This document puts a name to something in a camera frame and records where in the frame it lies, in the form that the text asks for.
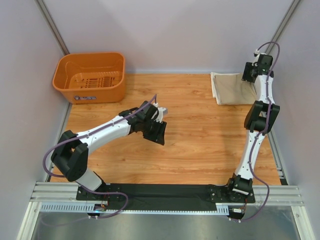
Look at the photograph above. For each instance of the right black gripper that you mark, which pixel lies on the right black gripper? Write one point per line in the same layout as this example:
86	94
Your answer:
246	76

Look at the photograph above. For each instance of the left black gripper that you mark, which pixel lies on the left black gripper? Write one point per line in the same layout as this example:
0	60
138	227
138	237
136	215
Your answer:
158	137

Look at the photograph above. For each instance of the beige t shirt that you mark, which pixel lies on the beige t shirt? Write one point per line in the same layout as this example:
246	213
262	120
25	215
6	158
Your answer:
247	92

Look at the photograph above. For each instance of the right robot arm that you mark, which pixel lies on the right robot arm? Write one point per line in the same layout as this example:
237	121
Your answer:
258	122

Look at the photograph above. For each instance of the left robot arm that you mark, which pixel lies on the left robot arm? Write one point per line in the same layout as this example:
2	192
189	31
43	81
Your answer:
72	152

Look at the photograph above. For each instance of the folded white t shirt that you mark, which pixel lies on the folded white t shirt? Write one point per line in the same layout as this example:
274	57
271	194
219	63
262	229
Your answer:
225	88

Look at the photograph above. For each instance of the orange plastic basket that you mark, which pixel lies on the orange plastic basket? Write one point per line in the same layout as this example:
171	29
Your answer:
91	78

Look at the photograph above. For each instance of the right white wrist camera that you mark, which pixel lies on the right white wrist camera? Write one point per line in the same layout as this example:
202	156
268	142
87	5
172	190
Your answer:
257	54

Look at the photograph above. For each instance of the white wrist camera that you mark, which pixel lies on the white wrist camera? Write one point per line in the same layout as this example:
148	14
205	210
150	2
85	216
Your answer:
257	54
160	113

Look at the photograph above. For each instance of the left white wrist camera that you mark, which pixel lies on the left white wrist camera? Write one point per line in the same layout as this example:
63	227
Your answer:
160	113

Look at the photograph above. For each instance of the right aluminium frame post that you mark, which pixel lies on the right aluminium frame post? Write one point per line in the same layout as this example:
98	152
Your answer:
293	7

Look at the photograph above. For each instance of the aluminium frame post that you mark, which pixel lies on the aluminium frame post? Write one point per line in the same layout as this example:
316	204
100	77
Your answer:
52	26
293	7

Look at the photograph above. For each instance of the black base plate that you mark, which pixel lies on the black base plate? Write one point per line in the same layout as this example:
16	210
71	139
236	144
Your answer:
177	197

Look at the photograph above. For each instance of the left aluminium frame post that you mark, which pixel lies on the left aluminium frame post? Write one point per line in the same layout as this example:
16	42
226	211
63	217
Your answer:
52	26

